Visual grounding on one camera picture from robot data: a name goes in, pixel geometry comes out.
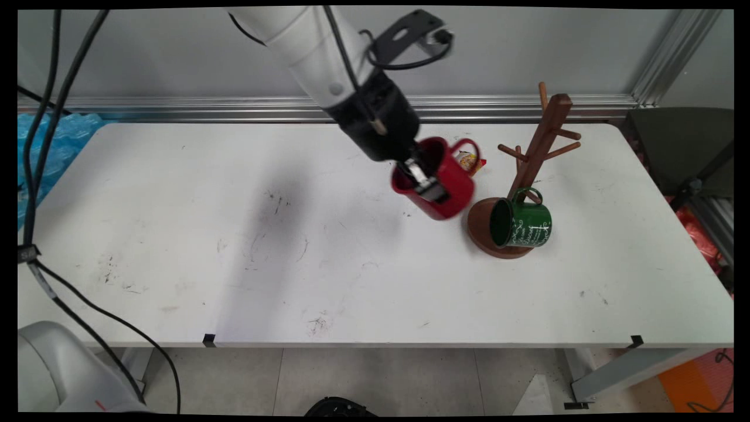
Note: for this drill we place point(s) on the aluminium frame beam beside chair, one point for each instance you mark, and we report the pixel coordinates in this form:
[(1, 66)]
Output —
[(715, 223)]

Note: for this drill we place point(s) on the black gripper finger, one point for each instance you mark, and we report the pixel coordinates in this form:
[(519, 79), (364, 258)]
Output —
[(417, 172), (433, 192)]

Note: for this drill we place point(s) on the blue bubble wrap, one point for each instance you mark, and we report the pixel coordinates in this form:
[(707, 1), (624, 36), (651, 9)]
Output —
[(64, 140)]

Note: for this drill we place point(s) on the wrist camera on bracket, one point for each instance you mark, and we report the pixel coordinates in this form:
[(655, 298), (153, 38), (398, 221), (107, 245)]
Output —
[(404, 32)]

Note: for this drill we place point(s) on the white rounded robot base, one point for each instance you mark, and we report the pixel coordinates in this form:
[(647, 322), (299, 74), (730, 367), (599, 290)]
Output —
[(58, 369)]

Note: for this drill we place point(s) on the orange floor mat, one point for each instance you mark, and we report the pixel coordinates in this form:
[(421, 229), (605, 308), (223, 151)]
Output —
[(697, 381)]

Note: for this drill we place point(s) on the green mug with white print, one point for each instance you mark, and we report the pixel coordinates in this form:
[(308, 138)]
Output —
[(527, 225)]

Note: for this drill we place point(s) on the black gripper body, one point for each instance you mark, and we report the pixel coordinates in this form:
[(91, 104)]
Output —
[(378, 123)]

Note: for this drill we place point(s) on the red plastic bag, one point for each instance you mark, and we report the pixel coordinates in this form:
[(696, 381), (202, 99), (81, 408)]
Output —
[(700, 237)]

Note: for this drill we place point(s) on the brown wooden mug tree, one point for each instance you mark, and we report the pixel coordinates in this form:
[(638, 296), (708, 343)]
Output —
[(542, 140)]

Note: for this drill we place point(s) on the horizontal aluminium frame rail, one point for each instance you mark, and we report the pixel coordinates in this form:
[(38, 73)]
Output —
[(176, 108)]

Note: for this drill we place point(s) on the yellow red snack packet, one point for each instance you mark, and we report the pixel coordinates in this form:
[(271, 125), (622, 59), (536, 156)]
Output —
[(471, 162)]

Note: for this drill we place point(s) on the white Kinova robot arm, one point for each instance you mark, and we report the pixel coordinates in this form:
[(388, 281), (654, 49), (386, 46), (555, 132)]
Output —
[(304, 44)]

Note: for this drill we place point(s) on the dark grey chair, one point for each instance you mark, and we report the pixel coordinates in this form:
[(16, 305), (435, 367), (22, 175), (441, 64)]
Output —
[(679, 146)]

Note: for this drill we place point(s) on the red ceramic mug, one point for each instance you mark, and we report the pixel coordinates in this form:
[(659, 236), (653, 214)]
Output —
[(457, 193)]

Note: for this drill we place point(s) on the slanted aluminium frame post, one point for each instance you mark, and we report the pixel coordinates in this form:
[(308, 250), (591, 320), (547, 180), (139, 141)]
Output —
[(674, 58)]

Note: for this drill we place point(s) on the grey metal table leg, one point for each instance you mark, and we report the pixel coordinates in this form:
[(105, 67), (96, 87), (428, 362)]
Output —
[(627, 372), (136, 369)]

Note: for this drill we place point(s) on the black table edge clip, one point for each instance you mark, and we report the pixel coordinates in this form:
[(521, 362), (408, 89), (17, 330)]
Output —
[(208, 340), (637, 341)]

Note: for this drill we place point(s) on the black round floor object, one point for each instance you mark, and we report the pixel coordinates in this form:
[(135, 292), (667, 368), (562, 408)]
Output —
[(340, 407)]

